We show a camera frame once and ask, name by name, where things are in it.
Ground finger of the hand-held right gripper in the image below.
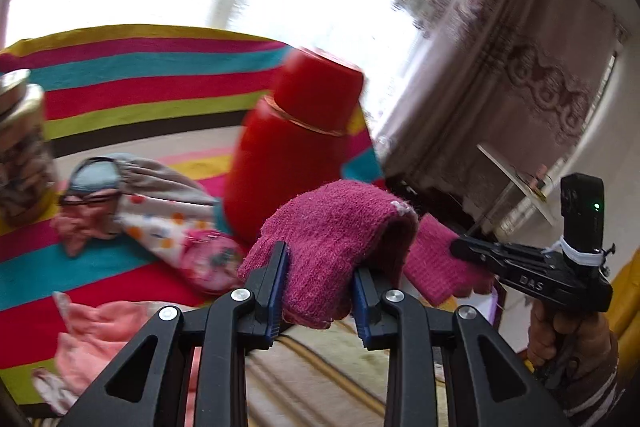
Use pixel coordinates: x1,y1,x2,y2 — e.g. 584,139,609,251
449,234,506,267

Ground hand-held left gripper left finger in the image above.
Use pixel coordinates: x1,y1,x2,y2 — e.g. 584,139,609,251
90,241,291,427

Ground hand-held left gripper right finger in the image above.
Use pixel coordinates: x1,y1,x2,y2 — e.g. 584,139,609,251
351,264,571,427

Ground clear jar with metal lid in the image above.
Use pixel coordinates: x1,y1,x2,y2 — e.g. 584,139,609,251
0,69,56,225

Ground person's right forearm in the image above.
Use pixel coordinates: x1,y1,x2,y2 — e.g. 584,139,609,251
540,332,623,427

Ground person's right hand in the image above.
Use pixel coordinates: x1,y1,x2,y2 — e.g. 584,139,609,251
527,304,613,380

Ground purple box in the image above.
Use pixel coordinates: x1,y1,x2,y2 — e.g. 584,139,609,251
487,287,501,328

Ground beige striped velvet cushion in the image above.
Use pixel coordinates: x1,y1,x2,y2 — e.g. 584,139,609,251
185,297,501,427

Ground pink cartoon pouch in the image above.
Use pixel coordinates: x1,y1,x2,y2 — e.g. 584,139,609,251
180,229,248,295

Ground yellow object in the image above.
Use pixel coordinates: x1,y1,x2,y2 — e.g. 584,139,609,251
600,264,640,358

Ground white side table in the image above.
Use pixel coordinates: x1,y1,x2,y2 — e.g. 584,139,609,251
475,142,558,228

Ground polka dotted cloth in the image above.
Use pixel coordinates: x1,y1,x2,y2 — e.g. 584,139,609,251
115,194,216,278

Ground red thermos jug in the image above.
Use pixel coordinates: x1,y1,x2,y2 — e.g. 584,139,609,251
222,47,366,245

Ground pink fleece cloth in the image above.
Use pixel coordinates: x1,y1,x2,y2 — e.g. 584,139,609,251
32,292,201,418

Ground mauve patterned curtain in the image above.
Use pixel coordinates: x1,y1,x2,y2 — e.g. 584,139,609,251
377,0,632,238

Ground colourful striped blanket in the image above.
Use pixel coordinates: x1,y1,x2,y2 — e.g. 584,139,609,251
0,24,386,418

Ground grey drawstring pouch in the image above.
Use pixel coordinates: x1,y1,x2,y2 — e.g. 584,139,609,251
65,153,216,228

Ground pink pouch with brown drawstring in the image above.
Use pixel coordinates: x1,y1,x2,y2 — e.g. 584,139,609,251
52,189,123,258

